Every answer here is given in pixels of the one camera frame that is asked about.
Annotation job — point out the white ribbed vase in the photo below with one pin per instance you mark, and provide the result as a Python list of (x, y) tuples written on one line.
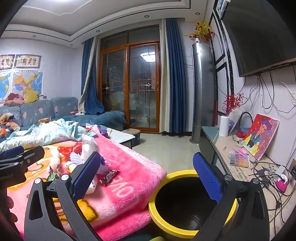
[(223, 126)]

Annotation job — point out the grey tower air conditioner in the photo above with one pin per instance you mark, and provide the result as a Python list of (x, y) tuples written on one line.
[(203, 92)]

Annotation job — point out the colour bead box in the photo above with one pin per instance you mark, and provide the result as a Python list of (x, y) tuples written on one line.
[(239, 158)]

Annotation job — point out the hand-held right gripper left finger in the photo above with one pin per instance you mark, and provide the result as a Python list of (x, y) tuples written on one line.
[(86, 176)]

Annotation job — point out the framed embroidery picture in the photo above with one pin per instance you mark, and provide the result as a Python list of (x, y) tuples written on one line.
[(7, 62), (27, 61)]

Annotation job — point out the yellow pillow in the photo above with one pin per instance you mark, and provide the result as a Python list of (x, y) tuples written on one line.
[(31, 96)]

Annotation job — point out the pink plush blanket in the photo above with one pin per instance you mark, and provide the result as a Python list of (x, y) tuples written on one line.
[(129, 162)]

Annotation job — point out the white canvas board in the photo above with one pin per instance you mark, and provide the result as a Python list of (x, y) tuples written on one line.
[(235, 120)]

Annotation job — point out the person's left hand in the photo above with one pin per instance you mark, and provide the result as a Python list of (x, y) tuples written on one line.
[(9, 204)]

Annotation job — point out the white power strip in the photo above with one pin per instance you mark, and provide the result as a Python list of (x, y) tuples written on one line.
[(291, 96)]

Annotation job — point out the blue floral sofa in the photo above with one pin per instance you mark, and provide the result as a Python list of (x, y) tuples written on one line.
[(34, 109)]

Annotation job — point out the purple cloth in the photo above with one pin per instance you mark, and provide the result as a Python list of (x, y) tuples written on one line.
[(103, 132)]

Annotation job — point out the grey television cabinet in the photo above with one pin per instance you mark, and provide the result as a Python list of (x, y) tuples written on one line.
[(208, 143)]

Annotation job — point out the pink plastic pens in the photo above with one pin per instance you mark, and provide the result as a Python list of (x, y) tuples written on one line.
[(240, 151)]

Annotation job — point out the wooden sliding glass door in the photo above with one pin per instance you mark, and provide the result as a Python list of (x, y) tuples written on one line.
[(129, 88)]

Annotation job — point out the black wall frame moulding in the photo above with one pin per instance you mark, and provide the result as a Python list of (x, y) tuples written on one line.
[(219, 53)]

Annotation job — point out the white foam fruit net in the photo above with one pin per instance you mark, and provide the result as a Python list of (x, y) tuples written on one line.
[(77, 158)]

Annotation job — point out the red berry branches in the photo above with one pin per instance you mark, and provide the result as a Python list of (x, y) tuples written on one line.
[(232, 102)]

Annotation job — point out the red plastic bag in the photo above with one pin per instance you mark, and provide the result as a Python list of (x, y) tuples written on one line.
[(67, 149)]

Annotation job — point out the dark blue stool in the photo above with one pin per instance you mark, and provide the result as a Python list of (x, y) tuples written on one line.
[(136, 137)]

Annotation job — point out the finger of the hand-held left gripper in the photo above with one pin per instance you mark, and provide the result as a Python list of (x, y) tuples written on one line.
[(13, 171), (11, 151)]

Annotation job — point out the white coffee table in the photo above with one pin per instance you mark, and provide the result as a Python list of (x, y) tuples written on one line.
[(122, 136)]

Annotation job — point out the pink plastic tool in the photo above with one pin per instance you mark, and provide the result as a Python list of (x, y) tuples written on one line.
[(282, 184)]

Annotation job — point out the yellow rimmed trash bin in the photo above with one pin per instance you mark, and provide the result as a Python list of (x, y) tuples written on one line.
[(161, 217)]

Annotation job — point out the colourful wall map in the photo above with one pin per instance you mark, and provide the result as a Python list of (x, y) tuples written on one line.
[(27, 82)]

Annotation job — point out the pile of red clothes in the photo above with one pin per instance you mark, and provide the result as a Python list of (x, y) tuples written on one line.
[(13, 98)]

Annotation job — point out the blue curtain beige lining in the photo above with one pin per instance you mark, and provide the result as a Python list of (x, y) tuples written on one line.
[(175, 76), (91, 92)]

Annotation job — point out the colourful figure painting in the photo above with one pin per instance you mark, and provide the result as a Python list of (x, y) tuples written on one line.
[(261, 136)]

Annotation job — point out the yellow red artificial flowers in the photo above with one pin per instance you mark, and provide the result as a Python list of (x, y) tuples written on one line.
[(201, 30)]

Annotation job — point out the wall mounted television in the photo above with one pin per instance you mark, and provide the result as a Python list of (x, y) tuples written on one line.
[(261, 37)]

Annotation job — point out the blue world wall map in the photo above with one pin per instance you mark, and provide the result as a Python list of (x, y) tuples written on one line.
[(4, 85)]

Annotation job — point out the white plastic bag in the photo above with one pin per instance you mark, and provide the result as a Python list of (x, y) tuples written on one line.
[(89, 143)]

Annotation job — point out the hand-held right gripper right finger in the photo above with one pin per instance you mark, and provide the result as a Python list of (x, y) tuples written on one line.
[(208, 177)]

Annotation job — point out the light blue printed quilt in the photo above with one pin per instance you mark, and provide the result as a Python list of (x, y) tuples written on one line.
[(46, 132)]

